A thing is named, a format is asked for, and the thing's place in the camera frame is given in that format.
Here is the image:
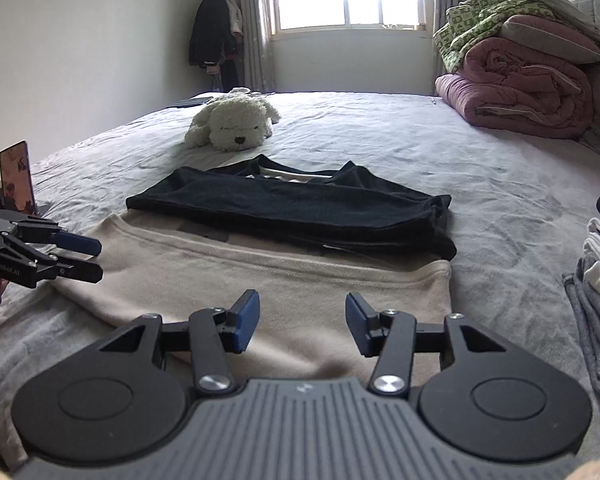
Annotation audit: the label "green patterned blanket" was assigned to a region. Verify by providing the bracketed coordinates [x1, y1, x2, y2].
[432, 0, 556, 73]

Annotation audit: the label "beige and black sweatshirt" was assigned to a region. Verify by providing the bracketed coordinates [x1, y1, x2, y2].
[50, 155, 458, 381]

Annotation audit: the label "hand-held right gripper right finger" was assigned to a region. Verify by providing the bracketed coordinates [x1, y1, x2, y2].
[345, 293, 508, 396]

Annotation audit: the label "pink folded quilt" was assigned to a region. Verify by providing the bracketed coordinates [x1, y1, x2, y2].
[435, 35, 594, 140]

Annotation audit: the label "bed with grey sheet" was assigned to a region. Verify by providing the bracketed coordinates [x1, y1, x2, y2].
[0, 91, 600, 471]

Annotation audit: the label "black hanging jacket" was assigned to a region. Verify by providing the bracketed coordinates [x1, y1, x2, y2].
[189, 0, 241, 69]

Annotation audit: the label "dark tablet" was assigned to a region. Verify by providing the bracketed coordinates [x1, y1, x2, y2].
[169, 96, 216, 109]

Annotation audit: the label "white pillow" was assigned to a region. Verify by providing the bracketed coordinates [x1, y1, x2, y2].
[495, 0, 600, 43]

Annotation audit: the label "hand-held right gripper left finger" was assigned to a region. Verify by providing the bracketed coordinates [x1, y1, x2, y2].
[99, 290, 261, 395]

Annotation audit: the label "beige hanging garment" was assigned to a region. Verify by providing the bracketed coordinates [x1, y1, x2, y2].
[224, 0, 244, 37]

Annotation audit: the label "white plush dog toy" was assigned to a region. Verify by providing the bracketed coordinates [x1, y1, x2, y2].
[185, 88, 282, 152]

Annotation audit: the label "grey folded clothes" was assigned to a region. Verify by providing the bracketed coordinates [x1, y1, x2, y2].
[562, 255, 600, 396]

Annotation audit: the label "grey pink pillow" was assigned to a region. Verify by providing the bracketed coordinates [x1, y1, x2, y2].
[500, 14, 600, 65]

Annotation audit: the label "smartphone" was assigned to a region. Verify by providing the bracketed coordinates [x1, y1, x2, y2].
[0, 141, 39, 217]

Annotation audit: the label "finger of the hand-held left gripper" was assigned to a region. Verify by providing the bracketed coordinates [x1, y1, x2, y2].
[30, 255, 103, 288]
[15, 222, 102, 256]

